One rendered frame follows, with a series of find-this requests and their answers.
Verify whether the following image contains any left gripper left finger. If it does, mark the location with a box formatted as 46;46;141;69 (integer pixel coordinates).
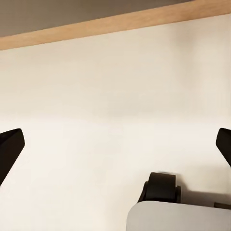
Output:
0;128;25;185

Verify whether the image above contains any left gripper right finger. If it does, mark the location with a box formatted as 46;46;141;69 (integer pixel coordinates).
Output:
216;128;231;167

